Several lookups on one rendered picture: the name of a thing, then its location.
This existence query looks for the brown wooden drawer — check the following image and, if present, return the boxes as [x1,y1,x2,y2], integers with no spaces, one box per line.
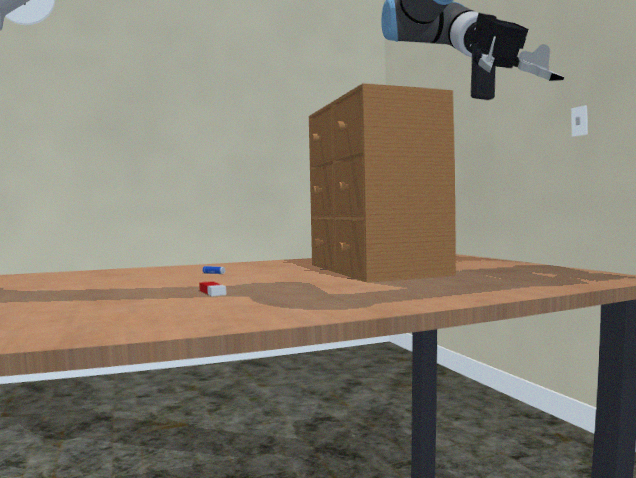
[310,109,333,164]
[311,164,334,214]
[312,218,335,269]
[335,219,365,278]
[333,92,363,157]
[334,156,364,214]

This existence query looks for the brown wooden chest of drawers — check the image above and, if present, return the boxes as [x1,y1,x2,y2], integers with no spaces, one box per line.
[309,83,456,282]

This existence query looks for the red and white eraser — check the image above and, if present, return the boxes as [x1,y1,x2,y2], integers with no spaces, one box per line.
[199,282,226,296]

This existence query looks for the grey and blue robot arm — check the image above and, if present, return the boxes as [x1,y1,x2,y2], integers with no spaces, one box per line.
[0,0,496,100]

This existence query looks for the blue aa battery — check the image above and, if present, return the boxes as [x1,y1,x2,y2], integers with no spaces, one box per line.
[203,266,225,274]

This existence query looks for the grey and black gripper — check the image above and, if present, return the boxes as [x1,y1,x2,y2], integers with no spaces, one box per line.
[464,13,564,81]

